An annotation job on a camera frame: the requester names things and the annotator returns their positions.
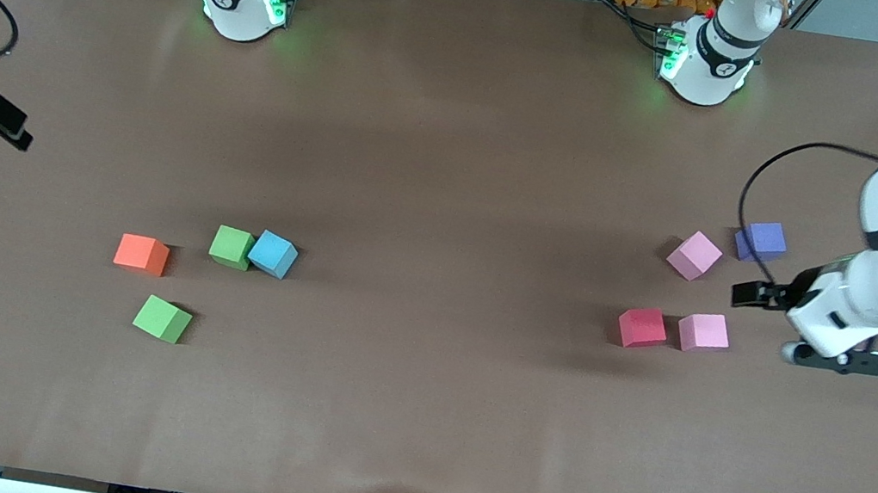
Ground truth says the pink foam block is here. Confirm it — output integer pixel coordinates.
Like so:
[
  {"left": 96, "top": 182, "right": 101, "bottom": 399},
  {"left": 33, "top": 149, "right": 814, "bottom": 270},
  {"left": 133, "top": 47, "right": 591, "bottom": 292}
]
[
  {"left": 664, "top": 226, "right": 727, "bottom": 287},
  {"left": 673, "top": 308, "right": 735, "bottom": 358}
]

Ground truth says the red foam block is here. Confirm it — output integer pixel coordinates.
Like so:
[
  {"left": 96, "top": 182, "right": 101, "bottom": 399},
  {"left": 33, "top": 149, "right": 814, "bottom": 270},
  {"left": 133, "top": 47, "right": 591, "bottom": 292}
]
[{"left": 614, "top": 302, "right": 672, "bottom": 354}]

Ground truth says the orange foam block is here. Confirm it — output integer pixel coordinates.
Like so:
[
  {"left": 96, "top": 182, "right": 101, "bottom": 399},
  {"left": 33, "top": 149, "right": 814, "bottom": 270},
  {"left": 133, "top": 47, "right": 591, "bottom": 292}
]
[{"left": 112, "top": 231, "right": 172, "bottom": 278}]

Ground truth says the green foam block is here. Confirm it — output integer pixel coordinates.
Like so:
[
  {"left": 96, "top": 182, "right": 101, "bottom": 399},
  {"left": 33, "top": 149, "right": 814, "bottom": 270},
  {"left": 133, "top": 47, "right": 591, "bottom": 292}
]
[
  {"left": 207, "top": 223, "right": 258, "bottom": 273},
  {"left": 130, "top": 292, "right": 195, "bottom": 348}
]

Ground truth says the purple foam block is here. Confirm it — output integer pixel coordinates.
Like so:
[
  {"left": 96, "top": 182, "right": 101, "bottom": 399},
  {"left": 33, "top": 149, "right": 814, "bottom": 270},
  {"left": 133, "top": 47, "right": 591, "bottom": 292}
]
[{"left": 731, "top": 216, "right": 791, "bottom": 268}]

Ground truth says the blue foam block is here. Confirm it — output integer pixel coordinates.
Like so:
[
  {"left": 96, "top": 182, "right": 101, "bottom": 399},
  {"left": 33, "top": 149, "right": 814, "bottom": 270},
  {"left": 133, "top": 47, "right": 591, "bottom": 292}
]
[{"left": 244, "top": 227, "right": 301, "bottom": 282}]

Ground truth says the large paper table cover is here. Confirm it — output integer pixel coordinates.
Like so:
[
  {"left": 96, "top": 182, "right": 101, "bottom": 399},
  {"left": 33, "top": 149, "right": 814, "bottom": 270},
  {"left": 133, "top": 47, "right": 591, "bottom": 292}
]
[{"left": 0, "top": 0, "right": 878, "bottom": 493}]

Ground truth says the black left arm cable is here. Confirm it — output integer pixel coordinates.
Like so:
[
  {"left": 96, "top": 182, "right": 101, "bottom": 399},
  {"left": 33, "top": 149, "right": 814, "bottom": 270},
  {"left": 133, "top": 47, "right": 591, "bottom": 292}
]
[{"left": 731, "top": 131, "right": 878, "bottom": 279}]

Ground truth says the black base cable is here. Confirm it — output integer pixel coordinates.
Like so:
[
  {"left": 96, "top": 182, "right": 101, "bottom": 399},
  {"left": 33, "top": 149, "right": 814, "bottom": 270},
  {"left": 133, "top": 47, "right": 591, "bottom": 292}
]
[{"left": 604, "top": 0, "right": 676, "bottom": 53}]

